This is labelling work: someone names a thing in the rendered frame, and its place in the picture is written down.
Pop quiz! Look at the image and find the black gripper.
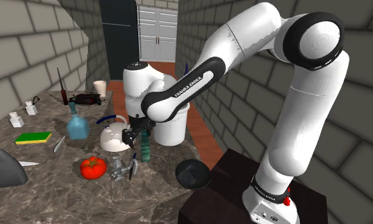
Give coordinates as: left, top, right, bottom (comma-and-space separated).
121, 113, 157, 148

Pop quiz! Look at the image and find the green ridged tall object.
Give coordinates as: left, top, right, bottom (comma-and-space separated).
139, 130, 152, 163

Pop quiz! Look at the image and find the white plastic bucket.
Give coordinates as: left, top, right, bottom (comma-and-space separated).
151, 103, 191, 147

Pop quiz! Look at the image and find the red tomato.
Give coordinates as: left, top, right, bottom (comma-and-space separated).
80, 156, 108, 181

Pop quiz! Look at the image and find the blue glass bottle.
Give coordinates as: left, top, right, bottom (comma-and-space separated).
66, 101, 91, 141

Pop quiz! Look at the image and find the black small appliance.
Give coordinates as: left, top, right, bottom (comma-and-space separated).
68, 92, 106, 106

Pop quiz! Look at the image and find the white cup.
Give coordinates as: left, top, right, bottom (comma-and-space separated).
92, 80, 108, 99

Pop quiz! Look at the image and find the black bowl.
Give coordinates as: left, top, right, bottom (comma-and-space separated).
174, 158, 212, 191

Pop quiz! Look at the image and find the dark red long tool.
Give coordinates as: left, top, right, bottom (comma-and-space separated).
56, 67, 69, 106

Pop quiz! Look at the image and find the green and yellow sponge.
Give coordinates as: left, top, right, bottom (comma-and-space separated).
13, 131, 53, 146

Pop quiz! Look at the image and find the dark tall refrigerator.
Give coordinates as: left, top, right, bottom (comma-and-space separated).
98, 0, 141, 81

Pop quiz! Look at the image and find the white double-door cabinet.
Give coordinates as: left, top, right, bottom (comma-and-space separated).
136, 4, 179, 63

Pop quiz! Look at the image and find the dark robot stand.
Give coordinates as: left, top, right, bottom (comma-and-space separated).
178, 148, 328, 224

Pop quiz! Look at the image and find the grey jug with white cap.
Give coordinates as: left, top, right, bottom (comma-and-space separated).
0, 137, 29, 188

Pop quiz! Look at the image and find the white kettle with blue handle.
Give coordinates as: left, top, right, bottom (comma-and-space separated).
95, 114, 133, 153

